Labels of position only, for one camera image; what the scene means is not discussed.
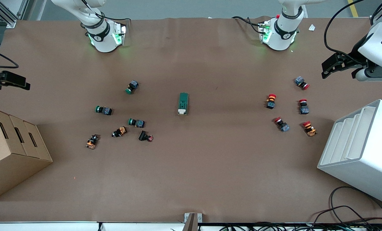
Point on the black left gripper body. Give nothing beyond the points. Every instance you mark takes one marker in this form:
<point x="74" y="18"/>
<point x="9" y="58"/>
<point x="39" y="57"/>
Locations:
<point x="352" y="59"/>

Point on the green load switch white lever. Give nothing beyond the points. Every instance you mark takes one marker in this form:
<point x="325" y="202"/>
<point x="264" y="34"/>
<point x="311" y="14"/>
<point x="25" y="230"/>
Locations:
<point x="183" y="101"/>

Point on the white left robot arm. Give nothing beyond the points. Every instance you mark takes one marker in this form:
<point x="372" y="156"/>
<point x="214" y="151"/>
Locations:
<point x="282" y="35"/>

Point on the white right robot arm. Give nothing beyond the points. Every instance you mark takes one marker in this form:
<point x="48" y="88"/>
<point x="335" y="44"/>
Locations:
<point x="102" y="38"/>

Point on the red mushroom button blue block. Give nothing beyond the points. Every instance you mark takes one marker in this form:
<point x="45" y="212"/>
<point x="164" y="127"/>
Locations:
<point x="281" y="124"/>
<point x="302" y="82"/>

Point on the white paper scrap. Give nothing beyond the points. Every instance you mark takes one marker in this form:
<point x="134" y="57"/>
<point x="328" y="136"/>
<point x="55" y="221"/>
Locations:
<point x="312" y="27"/>

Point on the red button clear orange block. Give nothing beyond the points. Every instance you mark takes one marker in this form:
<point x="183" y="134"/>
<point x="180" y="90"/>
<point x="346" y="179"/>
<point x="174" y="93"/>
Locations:
<point x="309" y="128"/>

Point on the red button orange striped body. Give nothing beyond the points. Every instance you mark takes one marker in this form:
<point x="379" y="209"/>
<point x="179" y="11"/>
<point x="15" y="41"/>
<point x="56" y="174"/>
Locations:
<point x="271" y="101"/>

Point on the brown cardboard box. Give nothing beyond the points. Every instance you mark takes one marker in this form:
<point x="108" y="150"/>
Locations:
<point x="14" y="160"/>

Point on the green pushbutton blue block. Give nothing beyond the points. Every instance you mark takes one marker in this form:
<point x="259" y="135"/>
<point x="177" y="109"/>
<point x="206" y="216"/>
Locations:
<point x="103" y="110"/>
<point x="132" y="87"/>

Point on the white slotted rack box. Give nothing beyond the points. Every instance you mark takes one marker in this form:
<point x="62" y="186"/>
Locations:
<point x="364" y="166"/>

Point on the black pushbutton orange block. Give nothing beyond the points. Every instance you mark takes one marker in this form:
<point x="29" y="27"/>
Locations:
<point x="92" y="141"/>
<point x="119" y="132"/>

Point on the brown paper table cover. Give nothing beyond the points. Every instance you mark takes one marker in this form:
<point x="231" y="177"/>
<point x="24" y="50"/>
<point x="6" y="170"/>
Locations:
<point x="210" y="160"/>

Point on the blue black switch component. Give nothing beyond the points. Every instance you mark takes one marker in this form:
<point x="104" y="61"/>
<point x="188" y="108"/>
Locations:
<point x="136" y="122"/>

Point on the black square switch red terminals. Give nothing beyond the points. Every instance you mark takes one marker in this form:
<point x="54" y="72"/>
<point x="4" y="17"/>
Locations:
<point x="144" y="136"/>

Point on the metal bracket with post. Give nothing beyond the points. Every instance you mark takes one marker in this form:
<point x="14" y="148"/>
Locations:
<point x="192" y="221"/>

